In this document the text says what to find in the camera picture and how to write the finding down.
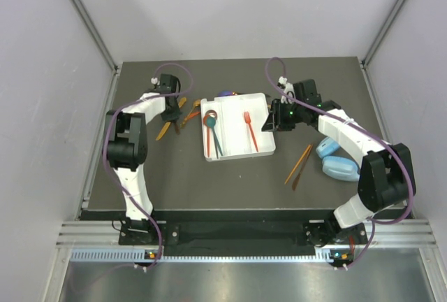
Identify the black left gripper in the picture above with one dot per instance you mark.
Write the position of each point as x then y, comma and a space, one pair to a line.
173, 117

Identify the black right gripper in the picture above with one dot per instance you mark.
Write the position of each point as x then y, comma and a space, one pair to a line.
275, 121

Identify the gold metal knife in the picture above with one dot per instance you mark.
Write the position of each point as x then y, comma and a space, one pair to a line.
167, 125

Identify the orange plastic knife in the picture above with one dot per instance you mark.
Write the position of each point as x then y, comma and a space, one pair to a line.
191, 115

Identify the gold metal spoon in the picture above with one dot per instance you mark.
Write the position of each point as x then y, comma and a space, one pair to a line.
195, 110

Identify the orange plastic spoon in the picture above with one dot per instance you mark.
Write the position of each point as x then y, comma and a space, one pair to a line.
208, 136

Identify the orange plastic fork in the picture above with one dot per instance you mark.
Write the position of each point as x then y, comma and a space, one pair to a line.
247, 120

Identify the teal plastic spoon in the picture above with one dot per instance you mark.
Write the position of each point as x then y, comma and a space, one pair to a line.
211, 122

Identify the white divided utensil tray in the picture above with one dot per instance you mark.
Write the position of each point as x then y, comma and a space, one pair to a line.
232, 131

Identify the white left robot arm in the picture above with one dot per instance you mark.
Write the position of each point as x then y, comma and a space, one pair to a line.
126, 135

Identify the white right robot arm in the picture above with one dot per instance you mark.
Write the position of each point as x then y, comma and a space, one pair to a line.
386, 171

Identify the silver metal spoon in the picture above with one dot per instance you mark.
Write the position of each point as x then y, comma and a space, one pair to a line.
211, 113

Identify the iridescent purple spoon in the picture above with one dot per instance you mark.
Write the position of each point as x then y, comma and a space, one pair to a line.
226, 93

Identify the light blue headphones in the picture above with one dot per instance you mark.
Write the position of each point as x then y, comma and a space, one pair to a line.
336, 167

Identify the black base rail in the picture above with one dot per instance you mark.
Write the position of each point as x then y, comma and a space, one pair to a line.
228, 232

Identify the grey cable duct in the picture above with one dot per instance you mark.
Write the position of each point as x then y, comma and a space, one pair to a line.
147, 255

